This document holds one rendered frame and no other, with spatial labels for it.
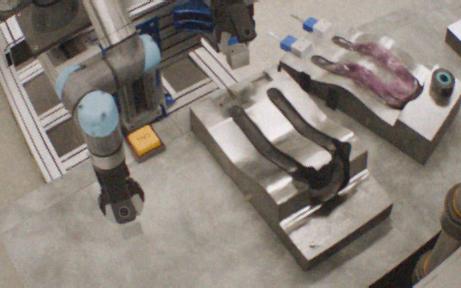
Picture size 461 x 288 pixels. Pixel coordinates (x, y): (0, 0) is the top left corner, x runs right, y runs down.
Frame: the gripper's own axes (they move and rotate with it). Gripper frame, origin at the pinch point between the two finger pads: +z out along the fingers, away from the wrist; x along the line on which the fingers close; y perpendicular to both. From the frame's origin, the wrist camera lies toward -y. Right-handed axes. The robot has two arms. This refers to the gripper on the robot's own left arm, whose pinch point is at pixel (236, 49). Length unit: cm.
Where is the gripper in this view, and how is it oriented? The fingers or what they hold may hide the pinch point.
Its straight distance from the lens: 184.0
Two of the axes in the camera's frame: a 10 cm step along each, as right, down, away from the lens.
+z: 0.4, 6.1, 7.9
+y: -4.0, -7.2, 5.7
